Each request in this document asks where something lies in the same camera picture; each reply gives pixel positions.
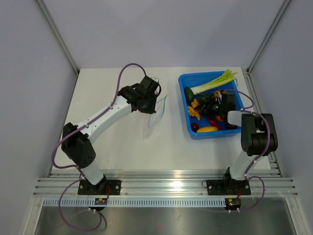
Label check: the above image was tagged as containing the red chili pepper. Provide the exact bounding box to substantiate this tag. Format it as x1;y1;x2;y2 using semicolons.
208;119;221;131

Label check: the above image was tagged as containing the green cucumber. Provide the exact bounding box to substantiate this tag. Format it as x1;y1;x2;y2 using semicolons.
184;87;194;103

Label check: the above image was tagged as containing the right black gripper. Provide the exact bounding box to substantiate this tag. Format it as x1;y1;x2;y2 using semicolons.
194;95;224;120

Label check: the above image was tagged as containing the dark red plum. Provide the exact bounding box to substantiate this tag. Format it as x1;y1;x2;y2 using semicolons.
191;123;199;132

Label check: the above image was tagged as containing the orange toy pineapple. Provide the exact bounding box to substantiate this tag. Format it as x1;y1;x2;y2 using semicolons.
196;90;222;104

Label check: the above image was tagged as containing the right circuit board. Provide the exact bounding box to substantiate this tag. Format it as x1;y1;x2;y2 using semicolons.
225;197;242;210

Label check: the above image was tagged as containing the aluminium frame post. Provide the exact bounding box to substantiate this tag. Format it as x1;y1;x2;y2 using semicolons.
34;0;80;77
246;0;292;75

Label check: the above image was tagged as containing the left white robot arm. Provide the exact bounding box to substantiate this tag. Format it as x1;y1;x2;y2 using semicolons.
61;76;161;195

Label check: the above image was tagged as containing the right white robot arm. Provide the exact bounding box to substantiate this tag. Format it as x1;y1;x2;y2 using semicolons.
198;89;278;195

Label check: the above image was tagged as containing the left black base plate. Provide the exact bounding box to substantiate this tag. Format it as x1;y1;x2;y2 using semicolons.
78;179;122;196

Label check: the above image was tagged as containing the green celery stalk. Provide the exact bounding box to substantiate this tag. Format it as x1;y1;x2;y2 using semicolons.
190;70;238;94

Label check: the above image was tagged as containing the circuit board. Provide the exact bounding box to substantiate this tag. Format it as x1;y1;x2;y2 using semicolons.
95;198;108;205
225;197;242;210

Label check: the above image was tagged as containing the white slotted cable duct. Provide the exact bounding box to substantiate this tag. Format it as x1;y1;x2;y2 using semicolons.
44;197;225;208

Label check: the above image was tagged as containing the left circuit board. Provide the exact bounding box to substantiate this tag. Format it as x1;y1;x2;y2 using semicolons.
95;198;108;205

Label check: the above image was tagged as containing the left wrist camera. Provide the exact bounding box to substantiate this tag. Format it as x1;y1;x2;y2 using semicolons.
151;77;159;84

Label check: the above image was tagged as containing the orange persimmon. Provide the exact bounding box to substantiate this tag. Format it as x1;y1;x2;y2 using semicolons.
215;116;223;122

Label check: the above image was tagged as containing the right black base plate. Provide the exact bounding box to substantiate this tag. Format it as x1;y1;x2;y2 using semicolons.
205;180;251;196

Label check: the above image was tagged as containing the left aluminium frame post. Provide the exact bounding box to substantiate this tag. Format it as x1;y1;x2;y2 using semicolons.
34;0;80;77

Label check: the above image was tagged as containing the right aluminium frame post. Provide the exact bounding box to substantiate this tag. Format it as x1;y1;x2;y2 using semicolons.
246;0;292;75

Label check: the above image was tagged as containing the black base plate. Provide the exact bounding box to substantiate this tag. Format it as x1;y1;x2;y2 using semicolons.
205;180;251;196
78;179;122;196

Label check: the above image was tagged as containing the aluminium mounting rail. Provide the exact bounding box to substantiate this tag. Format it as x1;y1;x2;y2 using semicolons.
33;169;298;198

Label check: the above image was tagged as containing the blue plastic tray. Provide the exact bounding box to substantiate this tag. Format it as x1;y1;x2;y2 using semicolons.
178;71;241;140

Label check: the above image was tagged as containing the clear zip top bag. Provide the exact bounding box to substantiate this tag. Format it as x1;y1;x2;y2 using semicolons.
143;95;168;141

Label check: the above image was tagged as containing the yellow mango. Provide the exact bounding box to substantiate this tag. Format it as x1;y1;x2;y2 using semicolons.
196;126;218;133

